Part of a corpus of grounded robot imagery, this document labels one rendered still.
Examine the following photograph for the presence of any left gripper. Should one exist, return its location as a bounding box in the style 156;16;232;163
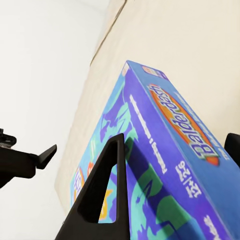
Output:
0;129;57;189

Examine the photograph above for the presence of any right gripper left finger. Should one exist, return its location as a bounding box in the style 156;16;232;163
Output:
55;133;131;240

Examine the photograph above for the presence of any board game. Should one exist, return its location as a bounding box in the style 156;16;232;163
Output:
70;60;240;240

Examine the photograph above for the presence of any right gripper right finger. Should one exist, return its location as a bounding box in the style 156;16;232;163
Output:
224;133;240;168

